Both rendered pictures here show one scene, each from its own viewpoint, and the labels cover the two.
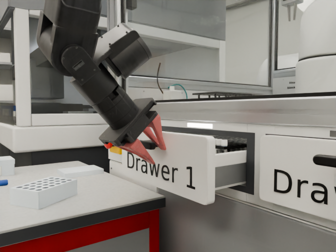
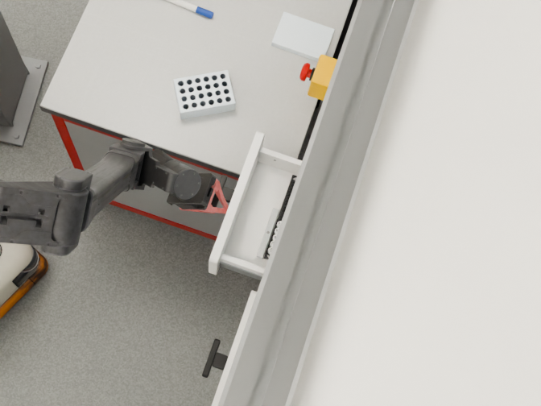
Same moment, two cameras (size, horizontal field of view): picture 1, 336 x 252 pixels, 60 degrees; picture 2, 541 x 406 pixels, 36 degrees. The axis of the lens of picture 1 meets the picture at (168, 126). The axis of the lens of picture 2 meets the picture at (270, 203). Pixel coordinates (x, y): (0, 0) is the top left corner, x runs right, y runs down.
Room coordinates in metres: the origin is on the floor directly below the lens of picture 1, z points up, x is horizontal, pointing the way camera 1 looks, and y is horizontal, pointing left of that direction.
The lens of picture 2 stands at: (0.24, -0.37, 2.48)
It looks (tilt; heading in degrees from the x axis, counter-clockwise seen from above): 72 degrees down; 41
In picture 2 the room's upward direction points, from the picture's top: 14 degrees clockwise
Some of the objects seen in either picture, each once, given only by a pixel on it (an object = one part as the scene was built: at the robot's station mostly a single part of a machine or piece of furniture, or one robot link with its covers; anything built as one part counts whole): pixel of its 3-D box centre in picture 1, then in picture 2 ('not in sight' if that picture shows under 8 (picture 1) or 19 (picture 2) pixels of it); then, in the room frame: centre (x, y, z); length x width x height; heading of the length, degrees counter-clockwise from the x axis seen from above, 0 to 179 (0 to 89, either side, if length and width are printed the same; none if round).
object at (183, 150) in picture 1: (159, 159); (236, 202); (0.57, 0.02, 0.87); 0.29 x 0.02 x 0.11; 36
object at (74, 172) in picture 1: (80, 171); (303, 37); (0.95, 0.29, 0.77); 0.13 x 0.09 x 0.02; 126
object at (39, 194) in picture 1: (45, 191); (204, 94); (0.68, 0.29, 0.78); 0.12 x 0.08 x 0.04; 158
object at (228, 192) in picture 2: (148, 143); (225, 193); (0.56, 0.04, 0.91); 0.07 x 0.04 x 0.01; 36
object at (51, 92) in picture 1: (78, 88); not in sight; (2.21, 0.68, 1.13); 1.78 x 1.14 x 0.45; 36
